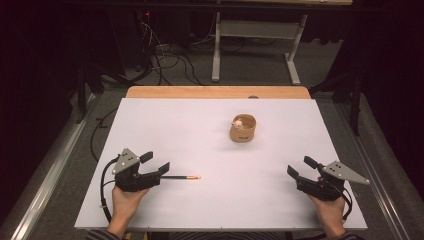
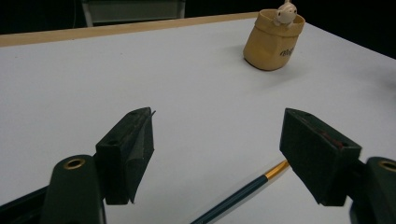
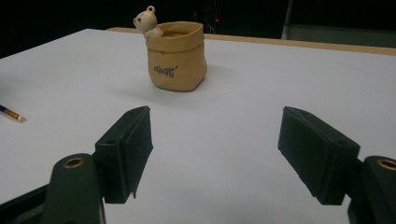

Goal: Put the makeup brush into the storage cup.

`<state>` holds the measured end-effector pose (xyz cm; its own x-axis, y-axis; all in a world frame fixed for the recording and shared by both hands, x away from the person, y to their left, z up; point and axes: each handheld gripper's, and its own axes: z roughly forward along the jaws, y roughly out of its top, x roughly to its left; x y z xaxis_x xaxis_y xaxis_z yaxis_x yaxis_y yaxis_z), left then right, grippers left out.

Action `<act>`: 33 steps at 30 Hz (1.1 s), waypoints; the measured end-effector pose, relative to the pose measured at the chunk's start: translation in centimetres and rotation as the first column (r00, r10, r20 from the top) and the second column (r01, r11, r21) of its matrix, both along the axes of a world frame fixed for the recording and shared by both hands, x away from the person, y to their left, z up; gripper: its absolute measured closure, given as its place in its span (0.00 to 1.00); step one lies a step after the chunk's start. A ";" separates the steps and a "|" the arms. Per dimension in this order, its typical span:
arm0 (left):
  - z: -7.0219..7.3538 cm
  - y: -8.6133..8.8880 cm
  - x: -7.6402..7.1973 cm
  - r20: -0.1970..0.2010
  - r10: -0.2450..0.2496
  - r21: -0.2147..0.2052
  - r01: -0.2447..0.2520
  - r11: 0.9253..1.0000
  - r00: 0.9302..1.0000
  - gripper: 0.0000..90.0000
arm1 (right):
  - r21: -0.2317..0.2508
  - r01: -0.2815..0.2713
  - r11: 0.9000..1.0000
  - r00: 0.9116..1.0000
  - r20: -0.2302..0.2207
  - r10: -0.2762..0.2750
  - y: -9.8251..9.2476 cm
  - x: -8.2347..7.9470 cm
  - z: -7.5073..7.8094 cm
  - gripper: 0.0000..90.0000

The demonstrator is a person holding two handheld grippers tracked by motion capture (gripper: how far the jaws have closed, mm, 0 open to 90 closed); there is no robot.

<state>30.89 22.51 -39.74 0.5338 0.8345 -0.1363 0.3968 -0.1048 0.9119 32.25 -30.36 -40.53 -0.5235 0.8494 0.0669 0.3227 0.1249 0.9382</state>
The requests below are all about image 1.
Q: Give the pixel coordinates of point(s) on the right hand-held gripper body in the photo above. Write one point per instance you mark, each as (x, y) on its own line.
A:
(325, 186)

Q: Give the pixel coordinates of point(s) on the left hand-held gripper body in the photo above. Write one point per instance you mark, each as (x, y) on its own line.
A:
(128, 180)

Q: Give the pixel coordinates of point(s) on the black pencil with gold end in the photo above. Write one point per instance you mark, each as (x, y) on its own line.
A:
(181, 177)

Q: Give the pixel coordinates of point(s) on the round wooden pen holder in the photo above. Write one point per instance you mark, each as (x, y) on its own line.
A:
(242, 133)

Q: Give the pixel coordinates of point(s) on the person's left hand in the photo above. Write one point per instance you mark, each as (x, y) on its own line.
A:
(126, 205)

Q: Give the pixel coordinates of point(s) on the person's right hand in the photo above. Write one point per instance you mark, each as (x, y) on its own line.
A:
(328, 211)

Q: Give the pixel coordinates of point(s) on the white board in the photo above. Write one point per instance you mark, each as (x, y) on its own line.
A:
(213, 200)

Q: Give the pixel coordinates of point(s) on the black metal stand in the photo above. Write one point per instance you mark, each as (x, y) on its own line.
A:
(356, 106)
(81, 96)

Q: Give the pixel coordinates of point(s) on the wooden table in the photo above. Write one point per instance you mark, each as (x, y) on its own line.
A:
(216, 92)

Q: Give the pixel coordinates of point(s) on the aluminium floor rail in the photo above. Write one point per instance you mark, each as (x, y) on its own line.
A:
(376, 176)
(50, 176)

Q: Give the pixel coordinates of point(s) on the desk with white metal frame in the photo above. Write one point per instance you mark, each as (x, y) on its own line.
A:
(256, 29)

